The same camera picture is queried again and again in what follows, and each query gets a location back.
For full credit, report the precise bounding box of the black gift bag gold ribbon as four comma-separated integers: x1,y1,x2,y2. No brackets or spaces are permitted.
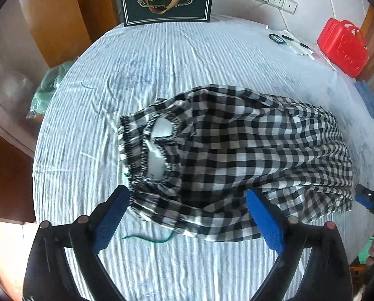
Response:
116,0,216,26

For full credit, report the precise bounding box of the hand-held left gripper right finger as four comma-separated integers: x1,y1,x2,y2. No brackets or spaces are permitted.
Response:
246,189,353,301

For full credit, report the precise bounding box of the blue denim cloth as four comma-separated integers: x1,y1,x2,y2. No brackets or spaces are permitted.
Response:
353,82,374,121

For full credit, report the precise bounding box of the white wall socket plate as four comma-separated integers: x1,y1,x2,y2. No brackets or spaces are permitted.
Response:
282,0,298,15

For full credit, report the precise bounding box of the green plastic bag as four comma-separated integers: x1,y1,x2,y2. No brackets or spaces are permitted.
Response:
27,61,78,120

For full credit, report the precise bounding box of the red plastic carry case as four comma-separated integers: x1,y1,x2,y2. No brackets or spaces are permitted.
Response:
317,18,369,78

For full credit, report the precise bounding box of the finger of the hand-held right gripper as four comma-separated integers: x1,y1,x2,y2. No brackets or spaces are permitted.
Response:
354,184,374,217

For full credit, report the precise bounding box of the black marker pen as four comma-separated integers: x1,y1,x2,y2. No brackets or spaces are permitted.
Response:
281,36,313,50

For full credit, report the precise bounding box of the white paper sheet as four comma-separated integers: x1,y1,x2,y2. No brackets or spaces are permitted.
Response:
276,30,314,57

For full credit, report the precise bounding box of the green thread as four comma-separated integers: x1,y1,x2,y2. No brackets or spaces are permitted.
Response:
121,230,175,244

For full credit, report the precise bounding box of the black white checkered garment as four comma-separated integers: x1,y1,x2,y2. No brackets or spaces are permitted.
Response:
116,84,355,243

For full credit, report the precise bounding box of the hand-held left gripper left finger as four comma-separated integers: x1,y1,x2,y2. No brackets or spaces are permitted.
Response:
22,185,131,301

